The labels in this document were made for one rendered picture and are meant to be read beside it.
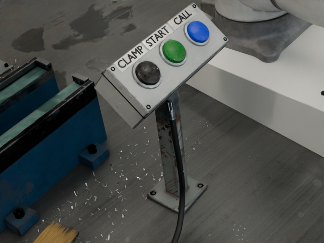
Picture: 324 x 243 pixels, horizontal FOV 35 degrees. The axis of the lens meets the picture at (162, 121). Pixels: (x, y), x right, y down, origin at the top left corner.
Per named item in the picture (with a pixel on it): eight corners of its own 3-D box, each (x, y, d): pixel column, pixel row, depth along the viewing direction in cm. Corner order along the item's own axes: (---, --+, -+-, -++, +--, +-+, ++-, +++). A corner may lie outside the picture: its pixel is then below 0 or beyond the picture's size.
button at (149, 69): (144, 94, 59) (150, 87, 57) (126, 75, 59) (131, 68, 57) (160, 81, 60) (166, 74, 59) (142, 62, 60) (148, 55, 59)
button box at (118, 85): (132, 131, 61) (149, 113, 56) (91, 87, 61) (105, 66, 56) (212, 59, 70) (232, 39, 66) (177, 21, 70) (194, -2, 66)
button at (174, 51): (170, 72, 61) (177, 65, 60) (153, 54, 61) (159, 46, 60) (185, 60, 63) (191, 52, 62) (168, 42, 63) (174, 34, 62)
